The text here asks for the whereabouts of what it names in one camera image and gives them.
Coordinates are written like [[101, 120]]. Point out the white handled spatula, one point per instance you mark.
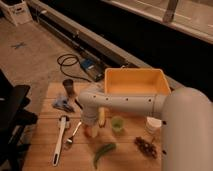
[[63, 125]]

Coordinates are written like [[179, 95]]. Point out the green plastic cup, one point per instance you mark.
[[117, 124]]

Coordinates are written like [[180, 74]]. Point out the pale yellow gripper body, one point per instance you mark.
[[91, 129]]

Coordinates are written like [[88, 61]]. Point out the dark rectangular remote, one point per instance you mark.
[[78, 104]]

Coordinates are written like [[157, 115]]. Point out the white paper cup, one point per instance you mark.
[[152, 125]]

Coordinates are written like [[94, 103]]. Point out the orange red apple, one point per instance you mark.
[[90, 135]]

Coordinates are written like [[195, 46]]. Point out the blue black power tool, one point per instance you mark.
[[94, 71]]

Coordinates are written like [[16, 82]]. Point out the yellow plastic tray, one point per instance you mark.
[[135, 81]]

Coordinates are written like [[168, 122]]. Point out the dark grape bunch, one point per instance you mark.
[[147, 148]]

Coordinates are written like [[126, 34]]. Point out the wooden board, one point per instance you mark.
[[125, 157]]

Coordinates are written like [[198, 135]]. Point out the green chili pepper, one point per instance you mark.
[[101, 151]]

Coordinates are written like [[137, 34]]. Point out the black chair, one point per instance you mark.
[[13, 120]]

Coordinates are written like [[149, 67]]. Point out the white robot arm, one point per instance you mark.
[[187, 122]]

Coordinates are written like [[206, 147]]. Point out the dark metal cup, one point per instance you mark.
[[68, 85]]

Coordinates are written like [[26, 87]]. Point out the white cardboard box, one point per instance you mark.
[[17, 14]]

